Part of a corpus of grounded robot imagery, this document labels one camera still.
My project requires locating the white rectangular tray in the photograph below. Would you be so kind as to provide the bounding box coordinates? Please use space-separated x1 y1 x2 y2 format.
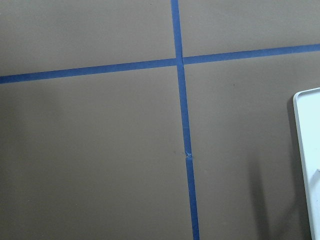
293 88 320 240

